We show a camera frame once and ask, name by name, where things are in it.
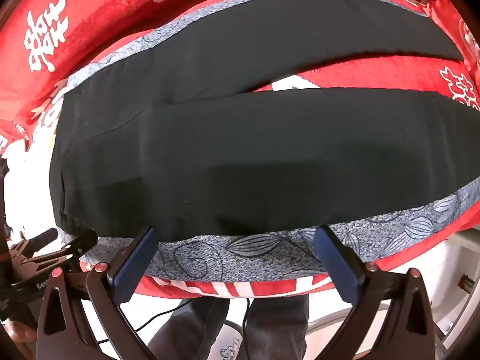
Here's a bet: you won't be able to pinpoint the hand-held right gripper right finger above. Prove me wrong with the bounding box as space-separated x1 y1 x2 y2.
313 225 445 360

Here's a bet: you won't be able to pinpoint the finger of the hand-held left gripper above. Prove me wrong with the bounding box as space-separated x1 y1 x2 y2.
22 229 99 271
7 228 59 253

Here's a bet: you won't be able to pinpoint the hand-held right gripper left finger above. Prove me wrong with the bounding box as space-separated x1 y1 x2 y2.
35 226 160 360

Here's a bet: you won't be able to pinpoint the black and grey patterned pants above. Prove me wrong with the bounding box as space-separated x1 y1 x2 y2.
49 0 480 282

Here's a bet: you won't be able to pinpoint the person's left hand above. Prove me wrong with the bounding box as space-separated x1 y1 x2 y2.
0 319 38 344

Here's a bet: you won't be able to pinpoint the person's right leg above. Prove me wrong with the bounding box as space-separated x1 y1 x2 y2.
244 293 310 360

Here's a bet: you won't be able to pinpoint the white cabinet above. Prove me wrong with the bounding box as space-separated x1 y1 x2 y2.
307 229 480 360

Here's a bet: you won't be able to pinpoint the grey slipper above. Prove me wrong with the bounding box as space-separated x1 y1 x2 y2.
204 320 246 360

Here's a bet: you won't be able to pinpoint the red printed blanket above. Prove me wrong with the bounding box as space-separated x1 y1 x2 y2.
0 0 480 308

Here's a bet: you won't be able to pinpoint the black cable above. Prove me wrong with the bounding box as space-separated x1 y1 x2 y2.
95 297 251 360

